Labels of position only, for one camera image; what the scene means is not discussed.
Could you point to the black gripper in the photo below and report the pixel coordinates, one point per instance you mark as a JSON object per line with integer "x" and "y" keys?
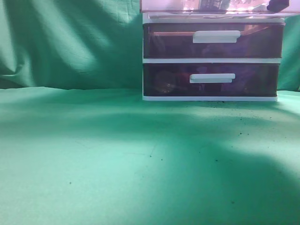
{"x": 277, "y": 5}

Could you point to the green cloth backdrop and cover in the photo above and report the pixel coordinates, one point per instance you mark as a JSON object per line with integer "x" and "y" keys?
{"x": 79, "y": 146}

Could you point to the white plastic drawer cabinet frame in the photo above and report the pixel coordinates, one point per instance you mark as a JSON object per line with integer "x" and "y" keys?
{"x": 176, "y": 18}

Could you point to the translucent purple drawer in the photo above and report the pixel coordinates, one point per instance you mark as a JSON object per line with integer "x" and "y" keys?
{"x": 217, "y": 7}
{"x": 212, "y": 40}
{"x": 210, "y": 80}

